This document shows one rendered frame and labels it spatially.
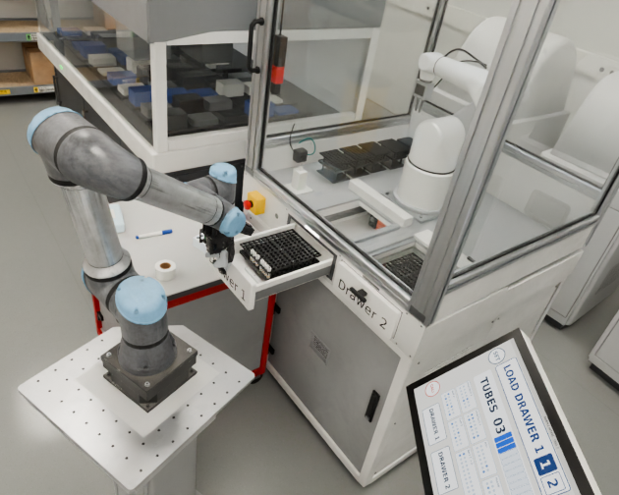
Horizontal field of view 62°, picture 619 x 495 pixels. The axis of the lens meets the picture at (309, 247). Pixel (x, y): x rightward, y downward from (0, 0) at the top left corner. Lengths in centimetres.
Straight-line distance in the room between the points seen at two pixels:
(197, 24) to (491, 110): 132
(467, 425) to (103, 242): 91
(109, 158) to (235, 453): 152
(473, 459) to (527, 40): 85
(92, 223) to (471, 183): 89
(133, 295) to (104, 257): 11
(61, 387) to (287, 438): 110
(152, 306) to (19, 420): 131
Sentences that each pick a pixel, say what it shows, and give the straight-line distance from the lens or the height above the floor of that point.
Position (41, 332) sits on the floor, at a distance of 282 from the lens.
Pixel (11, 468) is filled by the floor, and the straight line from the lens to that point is 238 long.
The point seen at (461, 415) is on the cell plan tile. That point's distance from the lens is 121.
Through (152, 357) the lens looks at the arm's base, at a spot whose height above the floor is 90.
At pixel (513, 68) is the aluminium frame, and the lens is 122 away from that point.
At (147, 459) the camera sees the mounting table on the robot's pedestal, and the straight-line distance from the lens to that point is 139.
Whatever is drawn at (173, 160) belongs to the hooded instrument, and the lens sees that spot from 237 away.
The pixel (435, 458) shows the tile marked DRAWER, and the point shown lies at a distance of 120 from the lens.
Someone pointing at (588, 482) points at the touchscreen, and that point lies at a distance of 105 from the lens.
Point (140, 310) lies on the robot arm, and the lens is 128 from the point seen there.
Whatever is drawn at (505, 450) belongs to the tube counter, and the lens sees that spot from 113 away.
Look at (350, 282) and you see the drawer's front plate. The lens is 170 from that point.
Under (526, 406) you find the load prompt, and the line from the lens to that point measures 115.
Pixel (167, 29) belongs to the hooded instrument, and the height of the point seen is 141.
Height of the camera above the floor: 194
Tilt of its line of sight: 35 degrees down
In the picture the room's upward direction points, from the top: 10 degrees clockwise
